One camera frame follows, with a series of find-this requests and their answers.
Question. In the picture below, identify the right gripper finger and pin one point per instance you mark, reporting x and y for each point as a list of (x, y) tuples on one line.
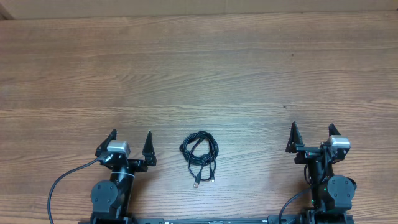
[(332, 130), (295, 142)]

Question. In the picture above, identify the cardboard back panel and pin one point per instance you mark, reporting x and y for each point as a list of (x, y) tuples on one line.
[(55, 9)]

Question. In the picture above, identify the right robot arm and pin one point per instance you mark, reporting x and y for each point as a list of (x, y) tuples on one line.
[(331, 194)]

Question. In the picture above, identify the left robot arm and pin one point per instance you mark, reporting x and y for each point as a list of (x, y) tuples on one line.
[(111, 197)]

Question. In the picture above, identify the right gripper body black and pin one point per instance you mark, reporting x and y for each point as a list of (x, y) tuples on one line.
[(306, 152)]

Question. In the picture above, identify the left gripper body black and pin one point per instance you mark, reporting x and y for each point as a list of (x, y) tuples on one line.
[(136, 165)]

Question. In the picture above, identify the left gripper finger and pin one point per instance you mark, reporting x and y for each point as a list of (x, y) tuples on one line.
[(148, 151), (103, 146)]

